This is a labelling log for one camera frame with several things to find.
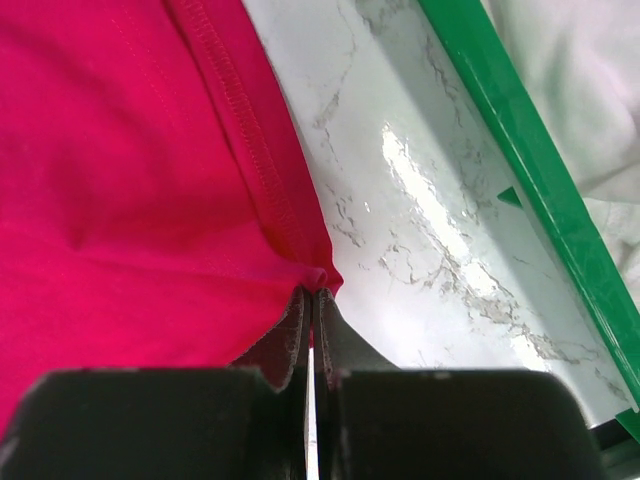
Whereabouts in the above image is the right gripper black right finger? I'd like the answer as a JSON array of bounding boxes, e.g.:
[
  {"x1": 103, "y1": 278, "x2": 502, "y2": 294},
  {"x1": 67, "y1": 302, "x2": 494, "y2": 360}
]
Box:
[{"x1": 313, "y1": 288, "x2": 399, "y2": 479}]

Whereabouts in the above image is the green plastic bin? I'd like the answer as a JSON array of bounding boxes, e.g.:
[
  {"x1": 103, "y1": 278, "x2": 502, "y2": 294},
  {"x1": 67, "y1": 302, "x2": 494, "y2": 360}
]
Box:
[{"x1": 420, "y1": 1, "x2": 639, "y2": 438}]

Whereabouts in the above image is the red t-shirt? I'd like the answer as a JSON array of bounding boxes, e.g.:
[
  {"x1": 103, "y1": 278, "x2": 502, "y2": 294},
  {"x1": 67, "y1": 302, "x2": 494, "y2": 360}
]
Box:
[{"x1": 1, "y1": 1, "x2": 342, "y2": 422}]

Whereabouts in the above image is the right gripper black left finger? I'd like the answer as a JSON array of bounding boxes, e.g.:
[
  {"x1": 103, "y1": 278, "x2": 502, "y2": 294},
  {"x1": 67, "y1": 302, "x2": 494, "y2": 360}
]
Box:
[{"x1": 228, "y1": 287, "x2": 311, "y2": 479}]

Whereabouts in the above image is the white crumpled t-shirt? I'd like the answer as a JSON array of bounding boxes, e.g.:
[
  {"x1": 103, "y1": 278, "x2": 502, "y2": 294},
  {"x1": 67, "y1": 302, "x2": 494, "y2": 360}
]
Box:
[{"x1": 483, "y1": 1, "x2": 639, "y2": 295}]

